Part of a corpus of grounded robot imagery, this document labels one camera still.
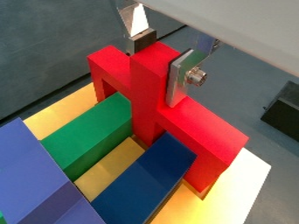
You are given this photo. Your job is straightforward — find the yellow wooden board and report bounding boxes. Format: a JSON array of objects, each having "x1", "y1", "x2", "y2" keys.
[{"x1": 24, "y1": 84, "x2": 271, "y2": 224}]

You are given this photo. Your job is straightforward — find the black angled holder bracket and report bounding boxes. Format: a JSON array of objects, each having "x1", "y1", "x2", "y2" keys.
[{"x1": 261, "y1": 81, "x2": 299, "y2": 142}]

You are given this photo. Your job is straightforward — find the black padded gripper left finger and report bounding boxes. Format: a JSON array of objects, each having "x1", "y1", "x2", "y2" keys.
[{"x1": 117, "y1": 0, "x2": 157, "y2": 55}]

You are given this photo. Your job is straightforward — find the purple cross-shaped block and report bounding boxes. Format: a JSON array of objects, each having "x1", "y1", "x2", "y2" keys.
[{"x1": 0, "y1": 119, "x2": 106, "y2": 224}]

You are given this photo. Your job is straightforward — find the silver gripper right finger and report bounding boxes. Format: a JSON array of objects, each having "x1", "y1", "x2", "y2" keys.
[{"x1": 166, "y1": 34, "x2": 219, "y2": 108}]

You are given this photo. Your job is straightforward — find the green rectangular block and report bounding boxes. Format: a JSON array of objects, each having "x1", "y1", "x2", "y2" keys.
[{"x1": 42, "y1": 93, "x2": 133, "y2": 181}]

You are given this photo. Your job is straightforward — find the red cross-shaped block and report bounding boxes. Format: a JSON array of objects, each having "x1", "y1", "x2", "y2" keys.
[{"x1": 89, "y1": 42, "x2": 249, "y2": 192}]

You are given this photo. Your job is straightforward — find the blue rectangular block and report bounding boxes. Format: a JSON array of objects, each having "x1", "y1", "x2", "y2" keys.
[{"x1": 91, "y1": 132, "x2": 197, "y2": 224}]

